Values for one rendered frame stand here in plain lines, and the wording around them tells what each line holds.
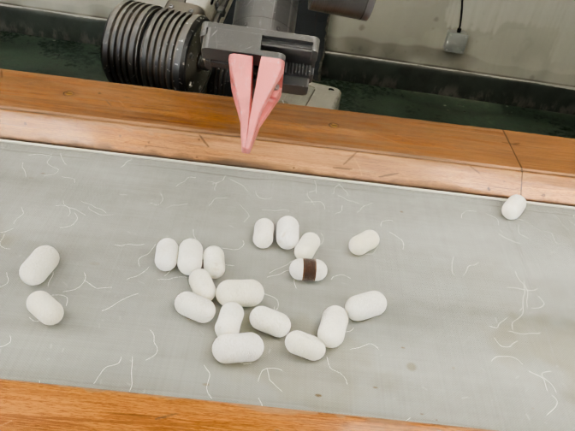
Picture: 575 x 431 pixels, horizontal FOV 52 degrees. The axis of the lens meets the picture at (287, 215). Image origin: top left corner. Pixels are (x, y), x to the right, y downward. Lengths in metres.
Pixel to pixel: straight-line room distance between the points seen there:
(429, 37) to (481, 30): 0.21
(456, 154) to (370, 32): 1.93
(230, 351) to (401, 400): 0.13
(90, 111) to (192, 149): 0.12
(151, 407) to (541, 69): 2.51
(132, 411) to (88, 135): 0.35
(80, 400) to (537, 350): 0.35
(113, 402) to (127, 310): 0.10
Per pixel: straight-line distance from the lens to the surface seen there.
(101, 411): 0.39
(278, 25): 0.53
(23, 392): 0.41
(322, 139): 0.65
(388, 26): 2.58
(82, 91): 0.72
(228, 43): 0.51
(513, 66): 2.72
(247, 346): 0.42
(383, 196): 0.62
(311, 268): 0.49
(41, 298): 0.47
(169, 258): 0.49
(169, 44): 0.84
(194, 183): 0.60
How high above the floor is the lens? 1.09
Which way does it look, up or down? 38 degrees down
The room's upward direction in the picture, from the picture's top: 8 degrees clockwise
